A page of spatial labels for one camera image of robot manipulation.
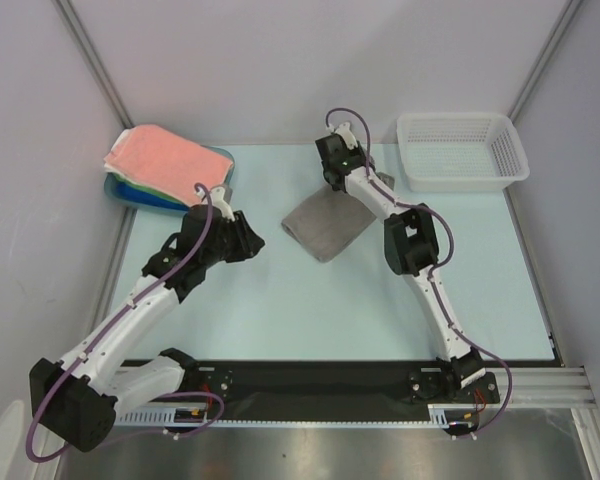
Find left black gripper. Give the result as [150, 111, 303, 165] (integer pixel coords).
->
[201, 211, 265, 268]

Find grey towel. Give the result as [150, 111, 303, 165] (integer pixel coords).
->
[281, 185, 377, 263]

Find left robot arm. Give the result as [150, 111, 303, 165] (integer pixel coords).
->
[26, 204, 265, 463]

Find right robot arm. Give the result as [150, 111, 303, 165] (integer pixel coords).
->
[315, 133, 486, 402]

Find green towel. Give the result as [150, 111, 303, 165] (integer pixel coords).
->
[126, 185, 182, 204]

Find white perforated plastic basket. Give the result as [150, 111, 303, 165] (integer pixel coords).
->
[396, 112, 530, 193]

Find blue towel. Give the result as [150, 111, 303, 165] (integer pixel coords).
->
[113, 182, 188, 211]

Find pink towel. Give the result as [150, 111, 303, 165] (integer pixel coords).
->
[119, 124, 234, 207]

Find teal plastic tray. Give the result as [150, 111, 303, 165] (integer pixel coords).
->
[104, 142, 234, 216]

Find white rounded object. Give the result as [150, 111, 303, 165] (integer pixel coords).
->
[0, 399, 25, 479]

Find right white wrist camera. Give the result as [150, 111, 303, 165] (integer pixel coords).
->
[330, 121, 359, 150]

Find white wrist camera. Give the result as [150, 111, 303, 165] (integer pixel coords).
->
[208, 185, 235, 221]
[330, 121, 359, 150]

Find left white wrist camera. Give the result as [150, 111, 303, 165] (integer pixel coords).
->
[208, 185, 235, 221]

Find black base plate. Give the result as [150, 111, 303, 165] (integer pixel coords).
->
[180, 360, 506, 411]

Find white slotted cable duct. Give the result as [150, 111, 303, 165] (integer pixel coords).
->
[115, 402, 480, 432]

